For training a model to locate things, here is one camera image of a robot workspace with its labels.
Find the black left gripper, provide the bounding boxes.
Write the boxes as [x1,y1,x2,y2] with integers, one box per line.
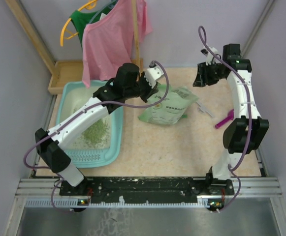
[124,70,158,102]

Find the green cat litter bag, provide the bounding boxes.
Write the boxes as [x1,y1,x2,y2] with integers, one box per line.
[138,86,198,125]

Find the grey plastic bag clip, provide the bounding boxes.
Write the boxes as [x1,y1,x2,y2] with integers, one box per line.
[196,101,215,118]

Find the magenta litter scoop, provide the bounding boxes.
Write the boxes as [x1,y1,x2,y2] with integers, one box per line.
[215,109,234,129]

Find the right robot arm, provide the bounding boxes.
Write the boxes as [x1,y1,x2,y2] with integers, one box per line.
[193,44,269,195]

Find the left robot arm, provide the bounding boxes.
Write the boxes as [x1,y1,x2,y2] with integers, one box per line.
[35,62,164,195]

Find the green litter pellet pile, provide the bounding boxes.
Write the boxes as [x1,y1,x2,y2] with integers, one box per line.
[81,118,111,147]

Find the teal plastic litter box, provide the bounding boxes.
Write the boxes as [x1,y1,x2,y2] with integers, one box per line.
[56,80,124,168]

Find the pink t-shirt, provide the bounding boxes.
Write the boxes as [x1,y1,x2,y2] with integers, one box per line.
[81,0,153,89]

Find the wooden clothes rack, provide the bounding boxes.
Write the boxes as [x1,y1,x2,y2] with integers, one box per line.
[5,0,143,95]

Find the blue grey clothes hanger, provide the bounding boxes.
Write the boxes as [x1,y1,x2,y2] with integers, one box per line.
[88,0,118,24]

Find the green shirt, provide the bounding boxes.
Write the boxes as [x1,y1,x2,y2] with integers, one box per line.
[68,6,114,48]

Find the yellow clothes hanger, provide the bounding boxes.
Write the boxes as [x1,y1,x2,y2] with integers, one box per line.
[60,0,98,47]

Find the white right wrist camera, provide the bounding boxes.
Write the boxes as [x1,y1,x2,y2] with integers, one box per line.
[201,47,221,65]

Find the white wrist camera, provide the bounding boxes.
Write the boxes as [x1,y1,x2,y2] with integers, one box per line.
[145,61,164,89]
[201,47,221,65]

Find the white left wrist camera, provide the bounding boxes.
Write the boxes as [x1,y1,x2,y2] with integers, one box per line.
[145,61,164,89]

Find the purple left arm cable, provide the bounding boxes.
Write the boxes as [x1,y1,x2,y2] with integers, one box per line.
[22,60,169,214]

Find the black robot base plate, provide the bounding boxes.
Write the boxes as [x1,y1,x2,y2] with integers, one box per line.
[60,176,234,204]

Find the grey slotted cable duct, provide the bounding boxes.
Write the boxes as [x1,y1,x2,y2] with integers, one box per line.
[25,196,210,208]

